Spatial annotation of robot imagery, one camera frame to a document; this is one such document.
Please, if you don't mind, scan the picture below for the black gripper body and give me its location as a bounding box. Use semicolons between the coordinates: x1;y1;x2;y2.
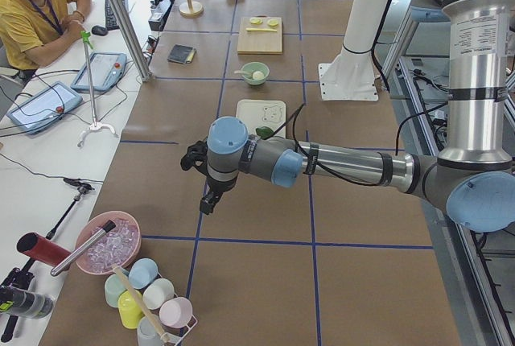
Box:
180;140;237;201

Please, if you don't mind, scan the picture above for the white ceramic spoon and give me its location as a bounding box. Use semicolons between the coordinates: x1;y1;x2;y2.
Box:
234;70;253;80

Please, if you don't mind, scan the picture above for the pink bowl with ice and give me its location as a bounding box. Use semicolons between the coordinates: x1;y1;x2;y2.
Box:
76;211;142;275

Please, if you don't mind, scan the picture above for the light green ceramic bowl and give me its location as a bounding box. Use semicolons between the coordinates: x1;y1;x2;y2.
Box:
241;62;270;86

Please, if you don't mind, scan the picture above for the white bear serving tray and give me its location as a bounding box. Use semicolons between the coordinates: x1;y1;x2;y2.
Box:
235;99;286;134

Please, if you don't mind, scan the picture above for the blue cup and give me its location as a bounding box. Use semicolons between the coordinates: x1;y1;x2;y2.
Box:
129;258;159;290

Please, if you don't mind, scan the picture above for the white cup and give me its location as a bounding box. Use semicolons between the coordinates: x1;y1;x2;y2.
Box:
142;278;175;310

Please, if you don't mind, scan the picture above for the yellow sponge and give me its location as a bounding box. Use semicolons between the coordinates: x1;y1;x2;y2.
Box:
187;48;196;64

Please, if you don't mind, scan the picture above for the grey folded cloth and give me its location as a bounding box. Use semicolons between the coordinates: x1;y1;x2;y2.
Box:
167;44;193;64

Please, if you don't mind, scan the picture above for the pink cup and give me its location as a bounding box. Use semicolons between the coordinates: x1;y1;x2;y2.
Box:
159;297;193;328

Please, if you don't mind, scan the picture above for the blue teach pendant far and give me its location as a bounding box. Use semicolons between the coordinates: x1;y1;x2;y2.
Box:
70;51;127;93

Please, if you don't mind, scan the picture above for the blue teach pendant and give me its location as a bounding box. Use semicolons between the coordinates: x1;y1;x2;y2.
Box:
70;51;127;93
7;81;83;134

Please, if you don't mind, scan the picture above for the green cup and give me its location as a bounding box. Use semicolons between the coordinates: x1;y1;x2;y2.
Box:
104;274;126;308

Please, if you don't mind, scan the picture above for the yellow cup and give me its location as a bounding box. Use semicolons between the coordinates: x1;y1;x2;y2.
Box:
117;290;144;330

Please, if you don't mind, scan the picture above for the wooden cutting board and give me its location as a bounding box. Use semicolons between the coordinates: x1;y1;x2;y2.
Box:
237;16;283;55

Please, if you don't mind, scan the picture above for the yellow plastic knife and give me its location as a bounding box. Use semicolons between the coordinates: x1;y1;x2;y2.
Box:
245;27;278;33

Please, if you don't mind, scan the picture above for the lemon slice upper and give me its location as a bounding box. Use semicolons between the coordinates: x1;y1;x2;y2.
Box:
249;17;262;25

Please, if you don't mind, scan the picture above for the wooden mug tree stand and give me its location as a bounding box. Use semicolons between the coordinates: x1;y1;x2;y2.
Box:
179;0;204;19

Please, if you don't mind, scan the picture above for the metal muddler rod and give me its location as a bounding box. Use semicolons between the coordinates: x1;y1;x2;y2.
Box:
50;220;116;277

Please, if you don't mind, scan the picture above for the black computer mouse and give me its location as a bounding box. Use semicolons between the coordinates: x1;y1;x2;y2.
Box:
91;25;109;36

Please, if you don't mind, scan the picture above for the blue teach pendant near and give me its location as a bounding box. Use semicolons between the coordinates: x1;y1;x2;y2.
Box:
7;81;83;134

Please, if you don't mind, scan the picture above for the black tripod stick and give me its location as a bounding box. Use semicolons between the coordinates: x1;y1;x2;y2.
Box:
0;176;96;343

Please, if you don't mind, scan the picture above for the person in yellow shirt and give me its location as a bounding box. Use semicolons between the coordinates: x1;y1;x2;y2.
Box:
1;0;92;79

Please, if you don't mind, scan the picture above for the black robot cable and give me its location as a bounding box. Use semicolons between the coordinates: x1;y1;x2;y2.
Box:
257;102;447;187

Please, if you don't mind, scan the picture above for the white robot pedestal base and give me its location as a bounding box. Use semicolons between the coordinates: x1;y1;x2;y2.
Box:
319;0;389;101

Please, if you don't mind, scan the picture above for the aluminium frame post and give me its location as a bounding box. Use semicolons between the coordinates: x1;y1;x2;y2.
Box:
109;0;152;82

